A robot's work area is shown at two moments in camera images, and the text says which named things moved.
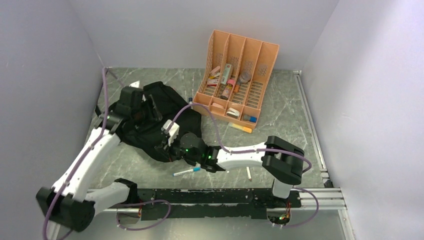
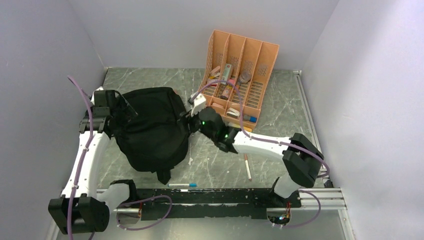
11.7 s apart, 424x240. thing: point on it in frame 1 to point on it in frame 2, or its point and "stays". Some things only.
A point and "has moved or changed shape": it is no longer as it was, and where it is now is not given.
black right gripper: x=171 y=147 to x=190 y=119
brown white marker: x=248 y=173 stays
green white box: x=226 y=75 stays
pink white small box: x=212 y=82 stays
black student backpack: x=161 y=103 has moved or changed shape
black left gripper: x=156 y=113 to x=126 y=104
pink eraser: x=214 y=70 stays
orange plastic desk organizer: x=238 y=72 stays
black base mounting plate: x=165 y=203 stays
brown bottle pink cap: x=227 y=89 stays
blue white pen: x=196 y=169 to x=191 y=185
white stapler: x=233 y=113 stays
